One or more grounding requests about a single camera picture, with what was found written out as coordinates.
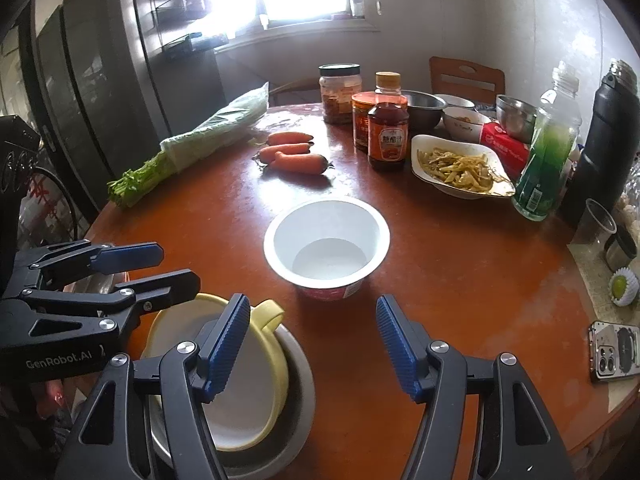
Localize dark shelf rack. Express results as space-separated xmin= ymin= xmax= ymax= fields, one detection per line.
xmin=131 ymin=0 xmax=226 ymax=61

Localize orange carrot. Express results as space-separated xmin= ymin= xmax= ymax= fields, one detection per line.
xmin=267 ymin=152 xmax=331 ymax=176
xmin=266 ymin=131 xmax=315 ymax=147
xmin=255 ymin=142 xmax=312 ymax=163

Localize celery bunch in plastic bag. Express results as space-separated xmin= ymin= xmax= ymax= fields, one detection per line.
xmin=107 ymin=81 xmax=271 ymax=209

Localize green drink bottle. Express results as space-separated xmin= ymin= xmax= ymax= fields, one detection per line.
xmin=511 ymin=60 xmax=583 ymax=222

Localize red-label jar with red lid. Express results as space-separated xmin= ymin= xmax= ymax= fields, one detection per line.
xmin=351 ymin=91 xmax=383 ymax=152

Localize white ceramic bowl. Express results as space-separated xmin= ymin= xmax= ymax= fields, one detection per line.
xmin=441 ymin=106 xmax=492 ymax=141
xmin=432 ymin=93 xmax=477 ymax=110

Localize smartphone in clear case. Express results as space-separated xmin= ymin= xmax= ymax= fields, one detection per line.
xmin=587 ymin=321 xmax=640 ymax=385

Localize wooden chair with cutout back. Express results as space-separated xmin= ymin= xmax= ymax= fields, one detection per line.
xmin=429 ymin=56 xmax=506 ymax=106

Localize small steel bowl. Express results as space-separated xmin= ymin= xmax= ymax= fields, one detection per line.
xmin=495 ymin=94 xmax=540 ymax=145

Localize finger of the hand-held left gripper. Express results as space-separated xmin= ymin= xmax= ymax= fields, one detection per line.
xmin=10 ymin=240 xmax=165 ymax=293
xmin=20 ymin=269 xmax=202 ymax=341

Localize red and white paper bowl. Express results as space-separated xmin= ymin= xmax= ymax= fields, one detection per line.
xmin=263 ymin=197 xmax=391 ymax=302

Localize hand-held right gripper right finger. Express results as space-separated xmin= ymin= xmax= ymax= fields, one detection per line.
xmin=375 ymin=294 xmax=573 ymax=480

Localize wide steel bowl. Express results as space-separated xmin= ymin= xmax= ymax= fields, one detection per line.
xmin=145 ymin=322 xmax=317 ymax=478

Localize clear plastic bag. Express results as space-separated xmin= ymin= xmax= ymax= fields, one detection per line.
xmin=617 ymin=160 xmax=640 ymax=233

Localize red tissue box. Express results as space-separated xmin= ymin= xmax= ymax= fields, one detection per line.
xmin=479 ymin=121 xmax=532 ymax=173

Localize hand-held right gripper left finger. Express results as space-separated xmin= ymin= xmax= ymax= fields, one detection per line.
xmin=54 ymin=292 xmax=252 ymax=480

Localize yellow bowl with handle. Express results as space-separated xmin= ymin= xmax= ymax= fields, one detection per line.
xmin=141 ymin=292 xmax=291 ymax=453

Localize clear plastic cup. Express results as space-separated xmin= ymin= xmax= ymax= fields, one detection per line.
xmin=570 ymin=198 xmax=618 ymax=247

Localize white dish of pickled vegetables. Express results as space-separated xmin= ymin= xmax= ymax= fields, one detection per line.
xmin=411 ymin=134 xmax=517 ymax=200

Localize clear jar with black lid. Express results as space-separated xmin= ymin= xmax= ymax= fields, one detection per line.
xmin=318 ymin=63 xmax=362 ymax=125

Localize grey refrigerator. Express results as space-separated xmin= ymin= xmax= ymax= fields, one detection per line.
xmin=30 ymin=0 xmax=171 ymax=211

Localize deep steel bowl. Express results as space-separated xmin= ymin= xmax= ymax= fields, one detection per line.
xmin=400 ymin=90 xmax=447 ymax=130

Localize brown sauce bottle orange cap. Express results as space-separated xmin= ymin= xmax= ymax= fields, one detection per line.
xmin=367 ymin=71 xmax=410 ymax=171

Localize black thermos flask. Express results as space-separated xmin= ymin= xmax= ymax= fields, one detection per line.
xmin=557 ymin=59 xmax=640 ymax=231

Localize green fruit in foam net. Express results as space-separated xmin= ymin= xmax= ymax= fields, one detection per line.
xmin=607 ymin=267 xmax=638 ymax=307

